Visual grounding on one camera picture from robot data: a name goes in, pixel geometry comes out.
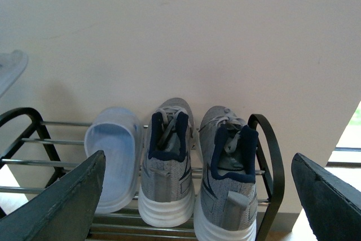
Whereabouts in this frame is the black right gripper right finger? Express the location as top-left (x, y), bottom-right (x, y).
top-left (291, 153), bottom-right (360, 240)

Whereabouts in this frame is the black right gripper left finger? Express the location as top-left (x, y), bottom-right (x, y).
top-left (1, 151), bottom-right (106, 240)

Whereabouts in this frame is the light blue slipper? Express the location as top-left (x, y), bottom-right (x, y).
top-left (1, 50), bottom-right (28, 96)
top-left (84, 107), bottom-right (144, 213)

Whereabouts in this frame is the grey knit sneaker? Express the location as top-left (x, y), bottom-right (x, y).
top-left (193, 106), bottom-right (258, 240)
top-left (138, 98), bottom-right (195, 227)

